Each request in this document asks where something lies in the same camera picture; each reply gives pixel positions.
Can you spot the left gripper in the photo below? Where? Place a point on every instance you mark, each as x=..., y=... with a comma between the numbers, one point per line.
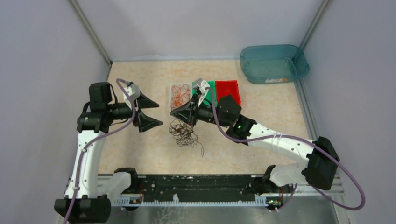
x=144, y=122

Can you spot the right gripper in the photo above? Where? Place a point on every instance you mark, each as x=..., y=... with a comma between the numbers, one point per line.
x=187, y=112

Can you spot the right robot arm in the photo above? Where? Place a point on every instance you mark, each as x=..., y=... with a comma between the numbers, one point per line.
x=313, y=159

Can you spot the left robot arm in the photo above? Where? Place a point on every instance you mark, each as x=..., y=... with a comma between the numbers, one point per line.
x=84, y=201

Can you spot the white plastic bin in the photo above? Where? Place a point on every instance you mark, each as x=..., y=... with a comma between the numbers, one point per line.
x=179, y=94

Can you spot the red plastic bin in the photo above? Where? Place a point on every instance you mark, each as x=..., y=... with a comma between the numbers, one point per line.
x=224, y=88

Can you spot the teal translucent tub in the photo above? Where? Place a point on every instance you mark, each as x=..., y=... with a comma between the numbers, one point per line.
x=272, y=64

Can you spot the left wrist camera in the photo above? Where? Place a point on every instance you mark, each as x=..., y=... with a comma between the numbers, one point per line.
x=132, y=92

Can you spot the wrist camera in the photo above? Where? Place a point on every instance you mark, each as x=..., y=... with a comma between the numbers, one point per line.
x=132, y=92
x=200, y=86

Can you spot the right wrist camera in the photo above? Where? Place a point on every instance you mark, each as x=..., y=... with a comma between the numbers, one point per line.
x=200, y=86

